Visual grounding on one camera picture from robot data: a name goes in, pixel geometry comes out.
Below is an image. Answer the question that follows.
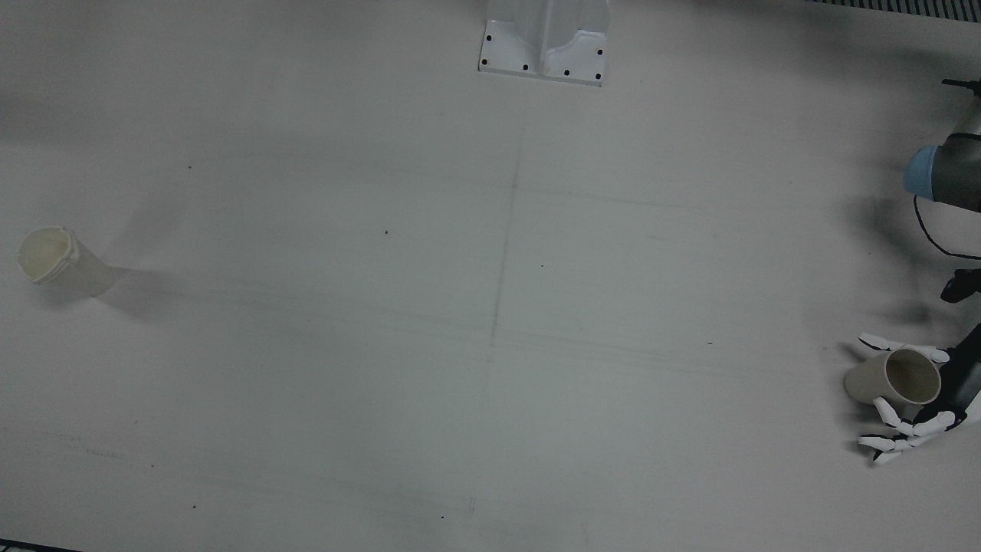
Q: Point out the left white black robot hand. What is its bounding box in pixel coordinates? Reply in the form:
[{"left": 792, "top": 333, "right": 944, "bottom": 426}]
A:
[{"left": 857, "top": 322, "right": 981, "bottom": 466}]

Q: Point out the plain beige cup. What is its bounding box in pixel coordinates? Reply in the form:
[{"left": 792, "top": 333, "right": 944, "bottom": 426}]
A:
[{"left": 845, "top": 347, "right": 942, "bottom": 407}]

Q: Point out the cream cup with spout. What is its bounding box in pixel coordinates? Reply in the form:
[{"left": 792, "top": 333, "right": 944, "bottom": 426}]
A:
[{"left": 17, "top": 226, "right": 116, "bottom": 298}]

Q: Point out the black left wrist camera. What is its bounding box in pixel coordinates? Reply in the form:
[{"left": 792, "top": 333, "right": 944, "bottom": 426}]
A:
[{"left": 941, "top": 268, "right": 981, "bottom": 304}]

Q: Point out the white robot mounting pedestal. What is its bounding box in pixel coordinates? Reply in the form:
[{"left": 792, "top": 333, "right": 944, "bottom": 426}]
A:
[{"left": 478, "top": 0, "right": 610, "bottom": 87}]

